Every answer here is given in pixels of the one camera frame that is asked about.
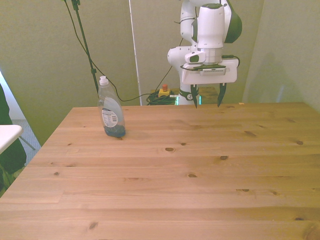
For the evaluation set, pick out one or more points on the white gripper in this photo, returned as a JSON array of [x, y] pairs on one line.
[[231, 73]]

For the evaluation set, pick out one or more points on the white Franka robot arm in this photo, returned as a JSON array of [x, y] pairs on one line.
[[211, 27]]

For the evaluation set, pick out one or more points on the clear dish soap bottle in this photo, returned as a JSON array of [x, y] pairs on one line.
[[111, 112]]

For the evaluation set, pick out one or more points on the yellow emergency stop box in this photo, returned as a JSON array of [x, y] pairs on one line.
[[165, 92]]

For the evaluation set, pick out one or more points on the white vertical strip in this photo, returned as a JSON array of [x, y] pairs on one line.
[[135, 52]]

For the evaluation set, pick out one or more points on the white side table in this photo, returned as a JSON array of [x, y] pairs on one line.
[[8, 136]]

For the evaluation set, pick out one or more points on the black camera stand pole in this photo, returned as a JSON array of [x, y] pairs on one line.
[[85, 42]]

